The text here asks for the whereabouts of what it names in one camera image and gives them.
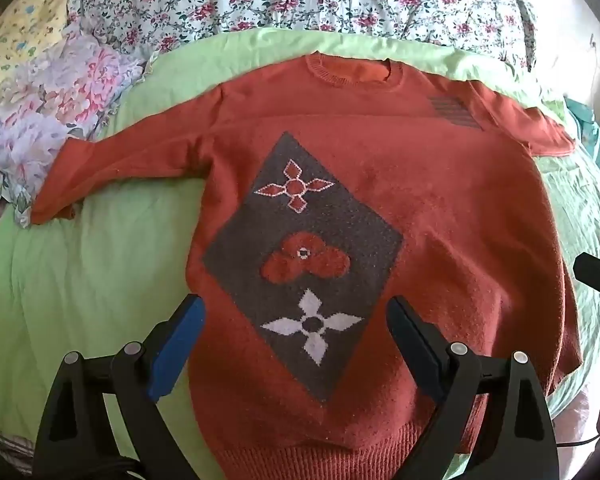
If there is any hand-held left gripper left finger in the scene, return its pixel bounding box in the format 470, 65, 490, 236
32, 294, 204, 480

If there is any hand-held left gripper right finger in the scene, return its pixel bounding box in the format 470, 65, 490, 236
386, 296, 561, 480

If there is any red knitted sweater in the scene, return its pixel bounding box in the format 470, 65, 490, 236
30, 52, 583, 480

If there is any light green bed sheet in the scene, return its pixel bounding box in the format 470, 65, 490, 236
0, 27, 600, 480

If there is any teal cloth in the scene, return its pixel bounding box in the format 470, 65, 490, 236
564, 97, 600, 183

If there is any pastel floral ruffled cloth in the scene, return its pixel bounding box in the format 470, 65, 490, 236
0, 25, 153, 228

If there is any yellow printed cloth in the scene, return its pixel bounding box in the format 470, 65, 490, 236
0, 0, 71, 231

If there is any white pink floral quilt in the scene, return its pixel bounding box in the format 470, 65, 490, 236
67, 0, 538, 73

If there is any black cable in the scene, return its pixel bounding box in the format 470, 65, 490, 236
555, 435, 600, 449

